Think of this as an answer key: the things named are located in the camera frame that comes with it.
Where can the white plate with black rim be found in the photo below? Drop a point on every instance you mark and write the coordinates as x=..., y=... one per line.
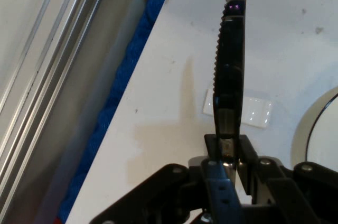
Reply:
x=324, y=129

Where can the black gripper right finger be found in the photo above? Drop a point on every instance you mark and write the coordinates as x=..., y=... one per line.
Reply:
x=277, y=181

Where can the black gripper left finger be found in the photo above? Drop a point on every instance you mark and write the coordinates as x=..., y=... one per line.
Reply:
x=171, y=181

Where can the blue foam block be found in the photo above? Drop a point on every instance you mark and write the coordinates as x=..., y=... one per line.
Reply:
x=132, y=57

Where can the silver serrated table knife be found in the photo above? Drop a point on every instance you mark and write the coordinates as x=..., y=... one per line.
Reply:
x=232, y=49

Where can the white ceramic cutlery rest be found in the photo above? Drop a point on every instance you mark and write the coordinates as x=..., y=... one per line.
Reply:
x=256, y=110

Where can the aluminium wall rail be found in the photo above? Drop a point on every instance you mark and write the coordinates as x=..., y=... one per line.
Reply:
x=52, y=49

